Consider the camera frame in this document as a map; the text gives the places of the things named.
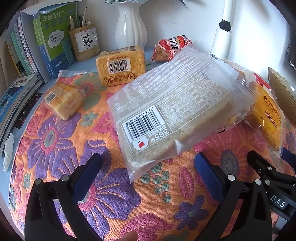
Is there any white desk lamp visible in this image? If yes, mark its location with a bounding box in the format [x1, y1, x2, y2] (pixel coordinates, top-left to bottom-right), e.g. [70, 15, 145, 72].
[209, 0, 236, 61]

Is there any red striped snack packet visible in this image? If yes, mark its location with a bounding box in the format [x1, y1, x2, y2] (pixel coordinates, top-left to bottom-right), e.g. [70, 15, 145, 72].
[151, 35, 193, 63]

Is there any wooden pen holder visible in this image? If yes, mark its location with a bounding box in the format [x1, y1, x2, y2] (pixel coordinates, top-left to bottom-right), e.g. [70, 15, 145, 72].
[69, 27, 101, 62]

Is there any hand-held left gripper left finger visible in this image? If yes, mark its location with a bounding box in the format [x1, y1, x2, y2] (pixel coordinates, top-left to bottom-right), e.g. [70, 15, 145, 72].
[24, 152, 103, 241]

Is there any yellow cake packet with barcode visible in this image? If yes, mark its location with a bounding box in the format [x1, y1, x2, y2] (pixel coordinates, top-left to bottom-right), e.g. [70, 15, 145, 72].
[96, 45, 147, 87]

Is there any person's left hand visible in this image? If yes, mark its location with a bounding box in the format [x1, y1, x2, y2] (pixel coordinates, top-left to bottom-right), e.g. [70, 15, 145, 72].
[115, 229, 139, 241]

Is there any black booklet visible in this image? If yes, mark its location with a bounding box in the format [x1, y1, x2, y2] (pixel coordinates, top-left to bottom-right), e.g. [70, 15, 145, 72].
[14, 93, 40, 130]

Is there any woven brown snack basket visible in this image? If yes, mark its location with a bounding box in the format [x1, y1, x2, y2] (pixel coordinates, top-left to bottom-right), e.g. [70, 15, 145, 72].
[268, 67, 296, 98]

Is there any stack of magazines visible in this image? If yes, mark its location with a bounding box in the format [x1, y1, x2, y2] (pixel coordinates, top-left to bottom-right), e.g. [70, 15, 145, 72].
[0, 74, 44, 158]

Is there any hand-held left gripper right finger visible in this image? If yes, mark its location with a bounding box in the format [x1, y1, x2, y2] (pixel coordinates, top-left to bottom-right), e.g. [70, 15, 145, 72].
[194, 152, 273, 241]

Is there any white ribbed vase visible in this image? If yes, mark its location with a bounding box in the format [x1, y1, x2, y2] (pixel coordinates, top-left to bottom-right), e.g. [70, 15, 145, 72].
[114, 0, 148, 50]

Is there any clear sliced bread packet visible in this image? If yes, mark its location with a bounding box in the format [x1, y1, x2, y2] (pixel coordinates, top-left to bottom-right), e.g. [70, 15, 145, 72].
[107, 45, 252, 183]

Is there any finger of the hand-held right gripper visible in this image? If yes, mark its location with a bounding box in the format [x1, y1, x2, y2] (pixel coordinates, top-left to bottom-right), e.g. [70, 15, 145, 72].
[282, 148, 296, 164]
[247, 150, 296, 186]

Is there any small yellow cake packet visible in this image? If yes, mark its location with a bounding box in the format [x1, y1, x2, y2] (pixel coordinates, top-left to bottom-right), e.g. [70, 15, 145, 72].
[43, 82, 85, 121]

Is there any white tissue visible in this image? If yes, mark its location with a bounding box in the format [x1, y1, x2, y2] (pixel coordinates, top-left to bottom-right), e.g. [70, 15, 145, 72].
[2, 133, 15, 172]

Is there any row of upright books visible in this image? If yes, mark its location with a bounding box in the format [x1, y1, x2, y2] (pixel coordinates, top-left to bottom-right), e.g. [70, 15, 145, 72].
[5, 11, 47, 84]

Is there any black television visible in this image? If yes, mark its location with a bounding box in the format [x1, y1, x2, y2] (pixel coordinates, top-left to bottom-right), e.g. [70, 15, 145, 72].
[286, 35, 296, 70]

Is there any teal booklet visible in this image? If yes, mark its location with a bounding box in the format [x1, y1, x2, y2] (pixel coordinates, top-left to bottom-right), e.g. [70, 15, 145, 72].
[61, 37, 76, 66]

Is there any floral woven cloth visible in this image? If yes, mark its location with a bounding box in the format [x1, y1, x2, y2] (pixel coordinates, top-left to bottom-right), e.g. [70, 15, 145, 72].
[9, 70, 296, 241]

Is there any orange bread packet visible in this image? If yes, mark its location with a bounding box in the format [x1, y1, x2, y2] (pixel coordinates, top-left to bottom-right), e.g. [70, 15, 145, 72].
[231, 61, 289, 158]

